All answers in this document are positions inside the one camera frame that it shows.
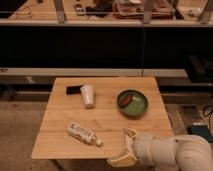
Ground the red item in bowl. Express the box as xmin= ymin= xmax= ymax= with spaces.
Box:
xmin=120 ymin=94 xmax=133 ymax=106

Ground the white paper cup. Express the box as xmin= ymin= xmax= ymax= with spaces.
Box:
xmin=80 ymin=85 xmax=95 ymax=109

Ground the black rectangular block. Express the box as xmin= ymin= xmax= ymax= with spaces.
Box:
xmin=66 ymin=86 xmax=81 ymax=95

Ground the red tray on shelf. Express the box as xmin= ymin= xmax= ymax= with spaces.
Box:
xmin=113 ymin=0 xmax=174 ymax=18

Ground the dark box on floor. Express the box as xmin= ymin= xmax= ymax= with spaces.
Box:
xmin=187 ymin=125 xmax=213 ymax=143

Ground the green ceramic bowl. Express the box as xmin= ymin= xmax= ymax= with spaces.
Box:
xmin=116 ymin=89 xmax=148 ymax=118

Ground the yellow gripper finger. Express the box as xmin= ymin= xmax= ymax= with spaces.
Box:
xmin=123 ymin=128 xmax=137 ymax=152
xmin=107 ymin=151 xmax=137 ymax=167

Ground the metal shelf rack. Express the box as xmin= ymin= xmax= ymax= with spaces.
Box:
xmin=0 ymin=0 xmax=213 ymax=27

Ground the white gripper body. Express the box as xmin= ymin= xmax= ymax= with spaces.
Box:
xmin=133 ymin=135 xmax=155 ymax=166

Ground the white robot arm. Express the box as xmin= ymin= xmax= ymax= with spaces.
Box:
xmin=107 ymin=128 xmax=213 ymax=171

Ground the wooden folding table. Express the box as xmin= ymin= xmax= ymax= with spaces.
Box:
xmin=31 ymin=77 xmax=173 ymax=159

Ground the clear plastic bottle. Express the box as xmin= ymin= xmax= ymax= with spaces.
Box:
xmin=67 ymin=123 xmax=103 ymax=147

